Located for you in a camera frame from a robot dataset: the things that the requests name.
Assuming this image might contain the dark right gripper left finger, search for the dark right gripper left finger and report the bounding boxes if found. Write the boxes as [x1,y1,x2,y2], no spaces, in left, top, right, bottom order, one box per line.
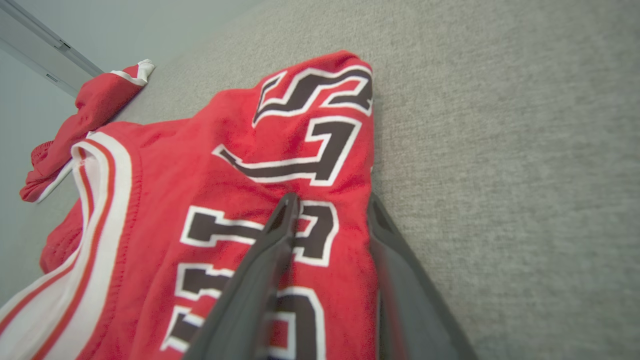
[182,192,301,360]

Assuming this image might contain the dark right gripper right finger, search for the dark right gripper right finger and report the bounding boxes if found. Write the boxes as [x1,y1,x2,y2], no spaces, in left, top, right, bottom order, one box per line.
[366,192,478,360]

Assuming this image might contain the red lettered basketball jersey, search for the red lettered basketball jersey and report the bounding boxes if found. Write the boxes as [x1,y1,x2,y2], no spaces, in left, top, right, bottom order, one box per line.
[0,50,378,360]

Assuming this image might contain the red shorts with white stripes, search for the red shorts with white stripes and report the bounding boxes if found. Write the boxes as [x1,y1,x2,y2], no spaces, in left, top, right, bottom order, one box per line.
[20,59,156,203]

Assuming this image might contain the grey metal frame post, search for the grey metal frame post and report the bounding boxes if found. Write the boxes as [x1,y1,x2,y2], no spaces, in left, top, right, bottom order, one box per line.
[0,0,104,98]

